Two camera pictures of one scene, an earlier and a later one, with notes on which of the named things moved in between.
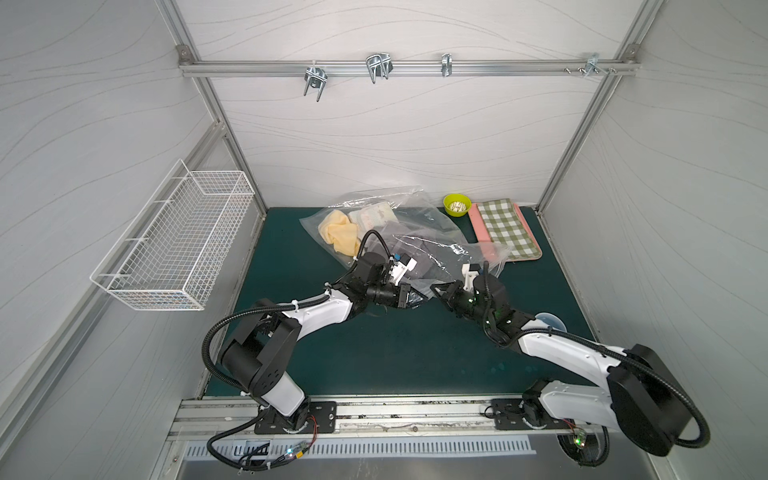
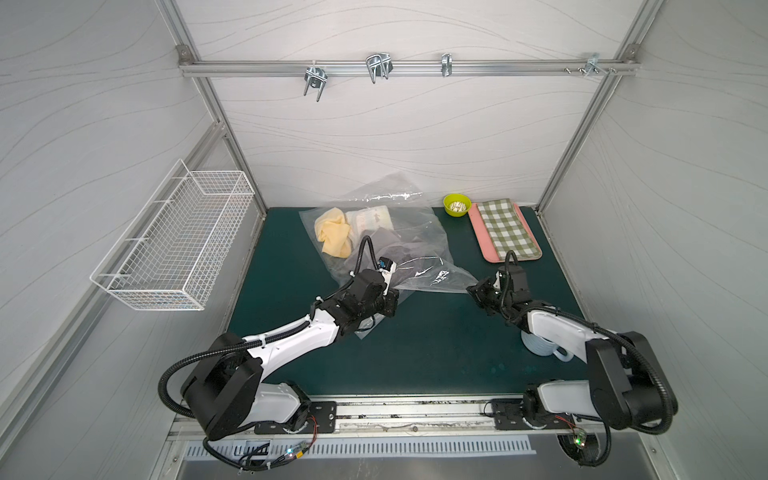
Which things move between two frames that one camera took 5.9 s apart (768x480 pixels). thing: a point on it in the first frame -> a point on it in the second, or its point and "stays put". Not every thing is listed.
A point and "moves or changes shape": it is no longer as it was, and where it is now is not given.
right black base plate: (508, 414) stays put
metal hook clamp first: (316, 77) stays put
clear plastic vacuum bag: (423, 246) moves or changes shape
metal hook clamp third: (447, 64) stays put
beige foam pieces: (337, 229) stays put
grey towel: (438, 256) moves or changes shape
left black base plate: (321, 419) stays put
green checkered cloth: (506, 226) stays put
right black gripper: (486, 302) -> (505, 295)
